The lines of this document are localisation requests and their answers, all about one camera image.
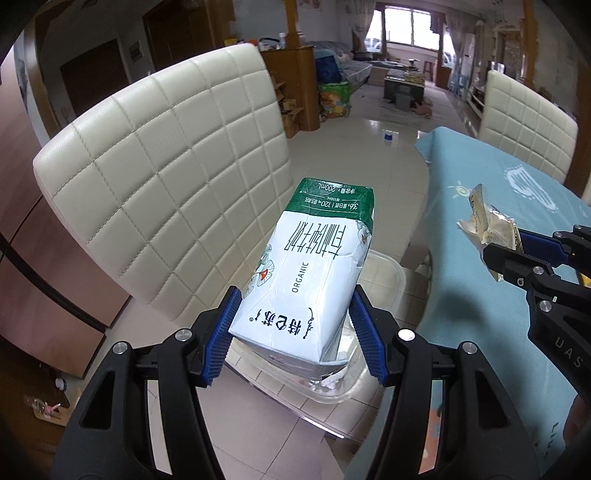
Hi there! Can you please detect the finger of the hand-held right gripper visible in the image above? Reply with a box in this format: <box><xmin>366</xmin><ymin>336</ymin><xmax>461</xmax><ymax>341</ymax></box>
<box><xmin>481</xmin><ymin>242</ymin><xmax>563</xmax><ymax>320</ymax></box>
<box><xmin>518</xmin><ymin>224</ymin><xmax>591</xmax><ymax>278</ymax></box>

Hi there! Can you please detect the wooden partition cabinet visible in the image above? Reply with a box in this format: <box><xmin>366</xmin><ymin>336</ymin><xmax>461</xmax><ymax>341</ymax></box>
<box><xmin>259</xmin><ymin>44</ymin><xmax>322</xmax><ymax>139</ymax></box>

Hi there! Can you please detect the patterned curtain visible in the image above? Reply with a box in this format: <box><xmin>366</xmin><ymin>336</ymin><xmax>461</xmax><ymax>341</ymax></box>
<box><xmin>352</xmin><ymin>18</ymin><xmax>377</xmax><ymax>54</ymax></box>
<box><xmin>443</xmin><ymin>9</ymin><xmax>467</xmax><ymax>77</ymax></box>

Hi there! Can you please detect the light blue printed tablecloth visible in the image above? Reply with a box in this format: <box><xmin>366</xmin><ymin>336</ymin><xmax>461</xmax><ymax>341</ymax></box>
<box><xmin>413</xmin><ymin>127</ymin><xmax>591</xmax><ymax>480</ymax></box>

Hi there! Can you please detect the wooden pillar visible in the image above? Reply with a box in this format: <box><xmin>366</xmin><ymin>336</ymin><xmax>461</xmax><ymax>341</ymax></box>
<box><xmin>522</xmin><ymin>0</ymin><xmax>540</xmax><ymax>84</ymax></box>
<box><xmin>284</xmin><ymin>0</ymin><xmax>305</xmax><ymax>49</ymax></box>

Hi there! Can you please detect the blue cushion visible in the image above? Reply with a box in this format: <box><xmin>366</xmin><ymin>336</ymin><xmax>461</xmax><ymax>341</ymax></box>
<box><xmin>316</xmin><ymin>55</ymin><xmax>342</xmax><ymax>84</ymax></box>

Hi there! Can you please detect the pile of cardboard boxes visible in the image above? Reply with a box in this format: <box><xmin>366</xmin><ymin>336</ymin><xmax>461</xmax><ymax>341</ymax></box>
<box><xmin>272</xmin><ymin>76</ymin><xmax>305</xmax><ymax>139</ymax></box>

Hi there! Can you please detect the cream quilted leather chair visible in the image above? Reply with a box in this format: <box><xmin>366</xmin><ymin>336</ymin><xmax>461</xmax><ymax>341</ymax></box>
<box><xmin>32</xmin><ymin>44</ymin><xmax>416</xmax><ymax>444</ymax></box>
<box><xmin>478</xmin><ymin>69</ymin><xmax>580</xmax><ymax>185</ymax></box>

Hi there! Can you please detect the white standing air conditioner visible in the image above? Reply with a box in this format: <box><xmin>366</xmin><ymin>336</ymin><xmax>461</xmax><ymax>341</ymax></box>
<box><xmin>462</xmin><ymin>34</ymin><xmax>476</xmax><ymax>96</ymax></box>

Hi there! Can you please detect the clear plastic storage box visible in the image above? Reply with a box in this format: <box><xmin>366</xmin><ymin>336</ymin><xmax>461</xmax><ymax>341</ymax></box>
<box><xmin>222</xmin><ymin>249</ymin><xmax>407</xmax><ymax>405</ymax></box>

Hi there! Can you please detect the brown refrigerator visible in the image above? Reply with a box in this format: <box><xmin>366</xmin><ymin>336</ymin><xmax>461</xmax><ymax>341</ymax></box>
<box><xmin>0</xmin><ymin>138</ymin><xmax>132</xmax><ymax>384</ymax></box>

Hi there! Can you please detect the green and white milk carton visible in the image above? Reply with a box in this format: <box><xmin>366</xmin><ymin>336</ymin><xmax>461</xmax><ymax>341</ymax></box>
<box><xmin>229</xmin><ymin>178</ymin><xmax>375</xmax><ymax>365</ymax></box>

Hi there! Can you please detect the colourful printed bag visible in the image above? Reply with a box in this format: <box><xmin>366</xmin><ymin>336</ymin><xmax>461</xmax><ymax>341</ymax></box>
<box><xmin>318</xmin><ymin>82</ymin><xmax>352</xmax><ymax>119</ymax></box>

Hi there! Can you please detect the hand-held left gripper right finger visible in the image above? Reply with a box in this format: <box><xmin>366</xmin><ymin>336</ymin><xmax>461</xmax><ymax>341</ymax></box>
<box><xmin>348</xmin><ymin>284</ymin><xmax>541</xmax><ymax>480</ymax></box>

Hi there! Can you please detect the grey sofa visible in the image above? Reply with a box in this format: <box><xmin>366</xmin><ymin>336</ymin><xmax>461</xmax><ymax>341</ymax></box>
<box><xmin>307</xmin><ymin>41</ymin><xmax>374</xmax><ymax>88</ymax></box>

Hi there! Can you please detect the beige wrapper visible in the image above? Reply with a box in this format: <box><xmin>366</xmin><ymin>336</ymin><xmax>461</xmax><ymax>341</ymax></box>
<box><xmin>457</xmin><ymin>184</ymin><xmax>525</xmax><ymax>282</ymax></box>

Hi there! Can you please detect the window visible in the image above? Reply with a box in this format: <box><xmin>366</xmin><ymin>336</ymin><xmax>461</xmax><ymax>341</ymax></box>
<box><xmin>376</xmin><ymin>4</ymin><xmax>444</xmax><ymax>49</ymax></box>

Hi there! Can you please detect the dark wooden door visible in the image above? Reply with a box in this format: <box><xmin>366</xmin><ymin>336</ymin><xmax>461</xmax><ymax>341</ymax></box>
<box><xmin>142</xmin><ymin>0</ymin><xmax>218</xmax><ymax>75</ymax></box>
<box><xmin>60</xmin><ymin>39</ymin><xmax>131</xmax><ymax>118</ymax></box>

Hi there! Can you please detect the coffee table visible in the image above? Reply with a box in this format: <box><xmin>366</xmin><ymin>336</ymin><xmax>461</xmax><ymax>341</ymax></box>
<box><xmin>383</xmin><ymin>69</ymin><xmax>428</xmax><ymax>100</ymax></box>

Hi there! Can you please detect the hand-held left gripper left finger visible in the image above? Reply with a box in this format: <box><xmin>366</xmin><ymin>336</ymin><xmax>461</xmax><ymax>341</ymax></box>
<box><xmin>53</xmin><ymin>286</ymin><xmax>243</xmax><ymax>480</ymax></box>

